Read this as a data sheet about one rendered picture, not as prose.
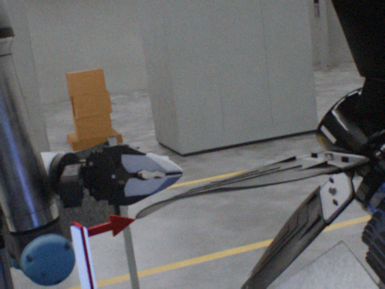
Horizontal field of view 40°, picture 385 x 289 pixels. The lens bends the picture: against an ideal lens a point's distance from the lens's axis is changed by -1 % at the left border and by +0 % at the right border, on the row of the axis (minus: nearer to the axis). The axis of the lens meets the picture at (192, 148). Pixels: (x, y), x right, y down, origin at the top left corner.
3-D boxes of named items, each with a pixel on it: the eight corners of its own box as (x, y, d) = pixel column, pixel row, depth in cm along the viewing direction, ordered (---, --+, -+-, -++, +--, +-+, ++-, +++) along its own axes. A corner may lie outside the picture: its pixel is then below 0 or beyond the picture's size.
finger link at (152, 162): (192, 147, 80) (138, 150, 83) (176, 152, 74) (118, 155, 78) (194, 168, 80) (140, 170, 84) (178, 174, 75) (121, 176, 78)
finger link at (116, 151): (149, 142, 77) (98, 145, 81) (144, 143, 76) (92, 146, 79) (152, 174, 78) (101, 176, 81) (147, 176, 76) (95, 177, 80)
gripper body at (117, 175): (143, 144, 85) (80, 147, 90) (115, 150, 77) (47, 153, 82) (147, 191, 85) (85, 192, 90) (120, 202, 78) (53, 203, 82)
